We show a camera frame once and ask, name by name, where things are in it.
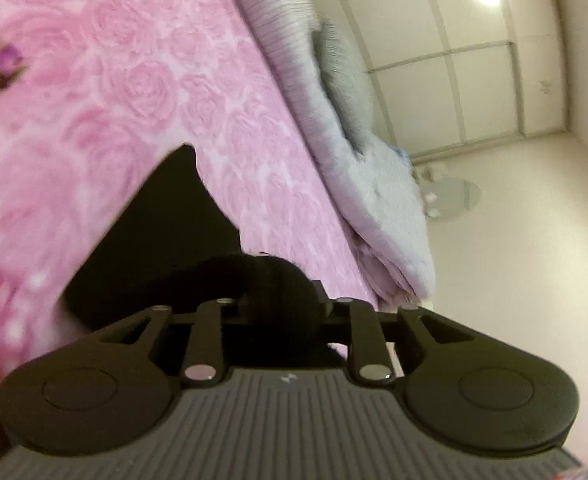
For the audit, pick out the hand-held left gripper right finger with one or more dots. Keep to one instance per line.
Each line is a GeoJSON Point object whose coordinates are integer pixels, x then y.
{"type": "Point", "coordinates": [361, 340]}

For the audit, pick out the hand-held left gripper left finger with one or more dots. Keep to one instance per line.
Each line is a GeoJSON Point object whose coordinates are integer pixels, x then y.
{"type": "Point", "coordinates": [206, 340]}

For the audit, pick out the black garment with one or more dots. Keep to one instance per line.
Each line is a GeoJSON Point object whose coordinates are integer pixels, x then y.
{"type": "Point", "coordinates": [173, 240]}

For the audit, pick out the pale lilac ribbed quilt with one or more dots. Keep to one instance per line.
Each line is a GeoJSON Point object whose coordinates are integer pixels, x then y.
{"type": "Point", "coordinates": [374, 200]}

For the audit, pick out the oval glass table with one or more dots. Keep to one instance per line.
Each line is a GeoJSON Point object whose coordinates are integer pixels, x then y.
{"type": "Point", "coordinates": [454, 197]}

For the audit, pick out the grey textured pillow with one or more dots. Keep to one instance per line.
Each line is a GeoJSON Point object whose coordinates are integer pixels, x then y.
{"type": "Point", "coordinates": [346, 85]}

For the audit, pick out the pink floral blanket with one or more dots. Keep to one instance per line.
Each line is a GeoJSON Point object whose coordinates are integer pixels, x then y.
{"type": "Point", "coordinates": [138, 85]}

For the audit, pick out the white wardrobe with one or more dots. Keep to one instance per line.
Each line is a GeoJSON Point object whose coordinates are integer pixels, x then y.
{"type": "Point", "coordinates": [474, 95]}

